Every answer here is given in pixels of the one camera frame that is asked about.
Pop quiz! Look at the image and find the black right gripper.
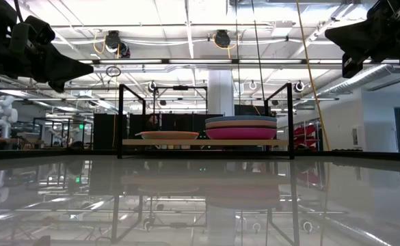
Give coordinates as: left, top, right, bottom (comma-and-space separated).
325, 0, 400, 79

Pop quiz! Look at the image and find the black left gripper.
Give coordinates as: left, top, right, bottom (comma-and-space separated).
3, 43, 94, 93

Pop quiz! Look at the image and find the small translucent orange plate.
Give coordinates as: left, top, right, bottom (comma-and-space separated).
139, 131, 200, 140

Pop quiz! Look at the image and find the cream plate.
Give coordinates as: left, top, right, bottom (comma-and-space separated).
135, 131, 200, 141

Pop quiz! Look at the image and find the large blue plate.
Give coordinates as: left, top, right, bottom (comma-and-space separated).
204, 115, 278, 124

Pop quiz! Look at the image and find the large salmon plate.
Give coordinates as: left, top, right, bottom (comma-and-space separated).
205, 120, 278, 130

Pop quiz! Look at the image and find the large black plate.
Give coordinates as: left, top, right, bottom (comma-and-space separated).
205, 126, 278, 131

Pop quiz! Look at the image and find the large black ceiling reel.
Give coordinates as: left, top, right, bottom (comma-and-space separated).
103, 29, 122, 52
213, 29, 232, 49

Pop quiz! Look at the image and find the white robot figure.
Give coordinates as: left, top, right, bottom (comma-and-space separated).
0, 94, 18, 139

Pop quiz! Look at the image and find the red equipment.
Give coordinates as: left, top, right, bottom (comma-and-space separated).
293, 124, 320, 148

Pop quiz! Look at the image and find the dark panel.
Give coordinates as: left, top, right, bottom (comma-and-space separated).
234, 104, 272, 118

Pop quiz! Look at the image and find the long horizontal light bar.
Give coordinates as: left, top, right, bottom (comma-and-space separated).
78, 57, 400, 66

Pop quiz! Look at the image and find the white building column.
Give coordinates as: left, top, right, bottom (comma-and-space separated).
207, 70, 235, 118

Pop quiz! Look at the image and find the white glossy table sheet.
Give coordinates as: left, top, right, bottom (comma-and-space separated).
0, 156, 400, 246

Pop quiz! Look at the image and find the silver ventilation duct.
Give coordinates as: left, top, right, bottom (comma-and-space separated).
317, 64, 394, 99

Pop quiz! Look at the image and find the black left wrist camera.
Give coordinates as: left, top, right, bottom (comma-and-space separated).
10, 15, 56, 47

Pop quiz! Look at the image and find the yellow hanging cable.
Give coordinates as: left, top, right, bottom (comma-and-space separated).
295, 0, 331, 152

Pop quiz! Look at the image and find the black partition wall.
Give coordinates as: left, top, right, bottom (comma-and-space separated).
92, 113, 225, 150

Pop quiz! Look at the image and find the black metal rig frame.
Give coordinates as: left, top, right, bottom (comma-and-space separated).
0, 148, 400, 162

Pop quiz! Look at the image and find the white wall box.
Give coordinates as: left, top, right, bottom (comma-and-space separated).
351, 125, 365, 148

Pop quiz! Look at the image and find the black hanging cable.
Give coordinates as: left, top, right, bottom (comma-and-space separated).
250, 0, 267, 107

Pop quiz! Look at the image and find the distant black rig frame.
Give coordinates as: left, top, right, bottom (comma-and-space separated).
152, 85, 209, 115

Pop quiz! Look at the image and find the black wire dish rack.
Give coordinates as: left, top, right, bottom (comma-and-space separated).
117, 83, 295, 160

